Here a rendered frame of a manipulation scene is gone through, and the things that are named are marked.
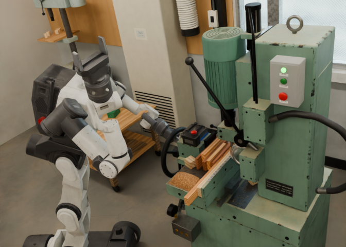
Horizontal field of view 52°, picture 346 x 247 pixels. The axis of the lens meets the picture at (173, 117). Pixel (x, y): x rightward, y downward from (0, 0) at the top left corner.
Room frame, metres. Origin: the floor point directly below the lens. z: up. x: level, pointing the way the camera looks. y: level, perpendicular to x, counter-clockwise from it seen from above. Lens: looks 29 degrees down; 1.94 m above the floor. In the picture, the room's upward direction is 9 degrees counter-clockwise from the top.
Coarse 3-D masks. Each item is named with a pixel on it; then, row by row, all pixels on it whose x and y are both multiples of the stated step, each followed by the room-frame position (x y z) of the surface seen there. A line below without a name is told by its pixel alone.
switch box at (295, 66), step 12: (276, 60) 1.09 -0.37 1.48; (288, 60) 1.07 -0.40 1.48; (300, 60) 1.05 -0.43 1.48; (276, 72) 1.07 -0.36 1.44; (288, 72) 1.05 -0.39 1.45; (300, 72) 1.03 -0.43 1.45; (276, 84) 1.07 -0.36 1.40; (288, 84) 1.05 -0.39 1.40; (300, 84) 1.04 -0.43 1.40; (276, 96) 1.07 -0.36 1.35; (288, 96) 1.05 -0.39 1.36; (300, 96) 1.04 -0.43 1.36
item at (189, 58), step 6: (186, 60) 1.33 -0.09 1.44; (192, 60) 1.33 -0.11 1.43; (192, 66) 1.33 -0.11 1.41; (198, 72) 1.32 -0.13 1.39; (204, 84) 1.30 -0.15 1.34; (210, 90) 1.28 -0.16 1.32; (216, 102) 1.27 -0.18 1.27; (222, 108) 1.25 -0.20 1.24; (228, 114) 1.24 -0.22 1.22; (234, 126) 1.22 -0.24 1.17; (240, 132) 1.20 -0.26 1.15; (234, 138) 1.20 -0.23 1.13; (240, 138) 1.18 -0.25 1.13; (240, 144) 1.18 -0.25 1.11; (246, 144) 1.17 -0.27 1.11; (252, 144) 1.17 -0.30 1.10
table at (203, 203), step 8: (216, 136) 1.58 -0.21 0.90; (184, 168) 1.35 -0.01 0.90; (192, 168) 1.34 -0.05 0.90; (200, 168) 1.33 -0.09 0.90; (232, 168) 1.31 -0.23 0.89; (200, 176) 1.28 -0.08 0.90; (224, 176) 1.25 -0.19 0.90; (232, 176) 1.30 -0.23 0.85; (168, 184) 1.26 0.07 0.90; (224, 184) 1.25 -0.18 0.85; (168, 192) 1.26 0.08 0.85; (176, 192) 1.23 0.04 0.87; (184, 192) 1.19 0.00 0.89; (216, 192) 1.19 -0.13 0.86; (200, 200) 1.14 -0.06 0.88; (208, 200) 1.14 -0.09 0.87
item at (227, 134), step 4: (220, 124) 1.42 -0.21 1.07; (236, 124) 1.39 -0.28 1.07; (220, 128) 1.39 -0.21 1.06; (224, 128) 1.38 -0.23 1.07; (228, 128) 1.37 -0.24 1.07; (232, 128) 1.37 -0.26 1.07; (220, 132) 1.39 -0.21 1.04; (224, 132) 1.38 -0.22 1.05; (228, 132) 1.36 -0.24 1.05; (232, 132) 1.35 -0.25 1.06; (236, 132) 1.34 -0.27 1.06; (220, 136) 1.39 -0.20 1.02; (224, 136) 1.38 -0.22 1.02; (228, 136) 1.37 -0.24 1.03; (232, 136) 1.35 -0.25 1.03; (228, 140) 1.37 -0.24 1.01; (232, 140) 1.35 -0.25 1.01
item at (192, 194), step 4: (220, 160) 1.32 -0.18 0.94; (216, 164) 1.29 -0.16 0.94; (212, 168) 1.27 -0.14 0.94; (208, 172) 1.24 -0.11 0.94; (204, 176) 1.22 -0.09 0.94; (200, 180) 1.20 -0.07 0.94; (196, 184) 1.18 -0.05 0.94; (192, 188) 1.16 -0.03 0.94; (196, 188) 1.15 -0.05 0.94; (188, 192) 1.13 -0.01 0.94; (192, 192) 1.13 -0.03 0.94; (196, 192) 1.14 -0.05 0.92; (188, 196) 1.11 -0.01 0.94; (192, 196) 1.12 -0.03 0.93; (196, 196) 1.14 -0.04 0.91; (184, 200) 1.11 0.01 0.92; (188, 200) 1.10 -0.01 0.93; (192, 200) 1.12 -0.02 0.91; (188, 204) 1.10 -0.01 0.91
